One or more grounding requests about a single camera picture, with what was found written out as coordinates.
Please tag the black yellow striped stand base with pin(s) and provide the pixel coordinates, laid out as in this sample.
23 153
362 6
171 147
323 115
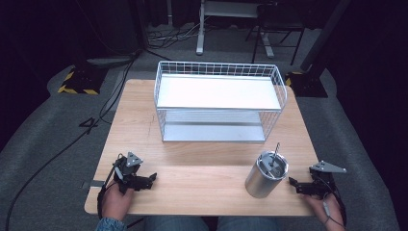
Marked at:
306 85
81 80

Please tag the silver metal tumbler cup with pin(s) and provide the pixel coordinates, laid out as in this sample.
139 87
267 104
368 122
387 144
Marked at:
264 179

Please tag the black slanted stand pole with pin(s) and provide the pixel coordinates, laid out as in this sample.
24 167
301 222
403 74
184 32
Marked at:
325 35

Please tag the black folding chair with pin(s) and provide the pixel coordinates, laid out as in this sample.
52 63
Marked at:
279 19

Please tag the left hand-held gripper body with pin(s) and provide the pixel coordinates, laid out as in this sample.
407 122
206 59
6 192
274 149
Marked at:
126 171

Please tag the person's right hand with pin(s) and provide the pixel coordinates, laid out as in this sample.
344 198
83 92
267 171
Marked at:
327 213

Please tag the grey tape strip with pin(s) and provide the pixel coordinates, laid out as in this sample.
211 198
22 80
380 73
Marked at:
96 184

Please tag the person's left hand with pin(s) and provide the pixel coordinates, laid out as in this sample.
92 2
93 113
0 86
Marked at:
115 202

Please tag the metal spoon in cup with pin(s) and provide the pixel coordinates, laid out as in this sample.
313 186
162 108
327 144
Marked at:
275 154

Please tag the white metal desk frame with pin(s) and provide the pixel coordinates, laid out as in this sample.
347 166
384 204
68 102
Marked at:
201 29

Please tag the person's legs in jeans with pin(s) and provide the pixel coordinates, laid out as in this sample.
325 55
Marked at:
208 224

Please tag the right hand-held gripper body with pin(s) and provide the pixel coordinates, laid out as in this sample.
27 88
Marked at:
322 179

